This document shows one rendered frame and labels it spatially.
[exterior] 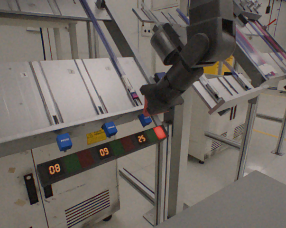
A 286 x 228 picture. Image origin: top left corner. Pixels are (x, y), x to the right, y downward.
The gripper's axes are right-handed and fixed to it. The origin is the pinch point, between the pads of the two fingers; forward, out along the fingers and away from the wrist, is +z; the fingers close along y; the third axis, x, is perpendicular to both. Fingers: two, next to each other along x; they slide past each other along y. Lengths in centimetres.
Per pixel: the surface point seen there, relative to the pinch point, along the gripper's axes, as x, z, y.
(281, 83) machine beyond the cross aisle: -31, 104, -440
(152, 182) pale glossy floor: 20, 82, -44
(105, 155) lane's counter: 6.6, 2.9, 14.1
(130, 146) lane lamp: 6.5, 2.8, 7.0
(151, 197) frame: 22.8, 34.1, -10.4
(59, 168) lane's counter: 5.9, 2.9, 24.2
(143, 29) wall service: -165, 110, -154
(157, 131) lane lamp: 5.1, 2.8, -3.0
